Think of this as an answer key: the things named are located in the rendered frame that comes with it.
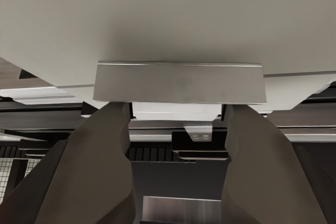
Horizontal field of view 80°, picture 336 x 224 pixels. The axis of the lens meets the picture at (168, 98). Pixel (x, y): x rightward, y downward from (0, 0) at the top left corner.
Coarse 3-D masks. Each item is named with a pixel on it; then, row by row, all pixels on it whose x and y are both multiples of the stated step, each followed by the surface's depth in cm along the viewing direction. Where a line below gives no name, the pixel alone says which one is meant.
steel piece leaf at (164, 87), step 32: (128, 64) 10; (160, 64) 10; (192, 64) 10; (224, 64) 10; (256, 64) 10; (96, 96) 10; (128, 96) 10; (160, 96) 10; (192, 96) 10; (224, 96) 10; (256, 96) 10
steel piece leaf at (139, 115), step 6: (138, 114) 21; (144, 114) 21; (150, 114) 21; (156, 114) 20; (162, 114) 20; (168, 114) 20; (174, 114) 20; (180, 114) 20; (186, 114) 20; (192, 114) 20; (198, 114) 20; (204, 114) 20; (210, 114) 20; (216, 114) 20; (204, 120) 23; (210, 120) 22
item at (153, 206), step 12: (144, 204) 20; (156, 204) 20; (168, 204) 19; (180, 204) 19; (192, 204) 19; (204, 204) 19; (216, 204) 19; (144, 216) 19; (156, 216) 19; (168, 216) 19; (180, 216) 19; (192, 216) 19; (204, 216) 18; (216, 216) 18
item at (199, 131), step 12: (192, 120) 25; (180, 132) 40; (192, 132) 29; (204, 132) 29; (216, 132) 38; (180, 144) 39; (192, 144) 39; (204, 144) 38; (216, 144) 38; (180, 156) 39; (192, 156) 39; (204, 156) 38; (216, 156) 38
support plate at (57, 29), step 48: (0, 0) 7; (48, 0) 7; (96, 0) 7; (144, 0) 7; (192, 0) 7; (240, 0) 7; (288, 0) 6; (0, 48) 10; (48, 48) 10; (96, 48) 10; (144, 48) 9; (192, 48) 9; (240, 48) 9; (288, 48) 9; (288, 96) 15
